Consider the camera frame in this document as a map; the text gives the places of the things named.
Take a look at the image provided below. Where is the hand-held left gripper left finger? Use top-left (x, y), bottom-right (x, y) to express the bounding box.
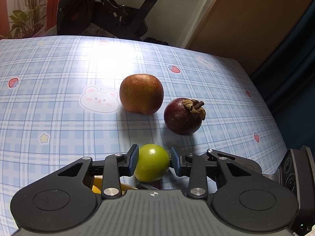
top-left (47, 144), bottom-right (140, 200)

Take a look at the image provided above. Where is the green jujube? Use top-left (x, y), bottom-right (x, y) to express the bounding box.
top-left (134, 144), bottom-right (170, 182)

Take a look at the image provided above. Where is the blue plaid tablecloth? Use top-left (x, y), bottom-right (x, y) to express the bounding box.
top-left (0, 36), bottom-right (289, 236)

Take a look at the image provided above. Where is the dark blue curtain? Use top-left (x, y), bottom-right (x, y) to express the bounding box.
top-left (250, 5), bottom-right (315, 153)

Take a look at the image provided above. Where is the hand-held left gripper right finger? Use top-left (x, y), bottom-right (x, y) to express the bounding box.
top-left (171, 146), bottom-right (261, 199)

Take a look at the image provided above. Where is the wooden cabinet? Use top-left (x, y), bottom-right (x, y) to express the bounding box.
top-left (184, 0), bottom-right (315, 77)

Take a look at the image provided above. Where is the black shoe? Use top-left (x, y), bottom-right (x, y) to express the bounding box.
top-left (143, 37), bottom-right (170, 46)

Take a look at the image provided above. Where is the black exercise bike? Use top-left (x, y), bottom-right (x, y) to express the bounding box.
top-left (57, 0), bottom-right (205, 41)

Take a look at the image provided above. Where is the dark purple mangosteen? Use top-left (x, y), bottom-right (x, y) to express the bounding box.
top-left (164, 98), bottom-right (206, 136)

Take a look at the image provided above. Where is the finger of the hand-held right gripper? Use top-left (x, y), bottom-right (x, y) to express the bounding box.
top-left (206, 148), bottom-right (262, 175)

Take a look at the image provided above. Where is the red apple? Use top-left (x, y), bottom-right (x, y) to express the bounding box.
top-left (120, 74), bottom-right (164, 115)

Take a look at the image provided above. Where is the printed wall poster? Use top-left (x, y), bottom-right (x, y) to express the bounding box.
top-left (0, 0), bottom-right (61, 40)

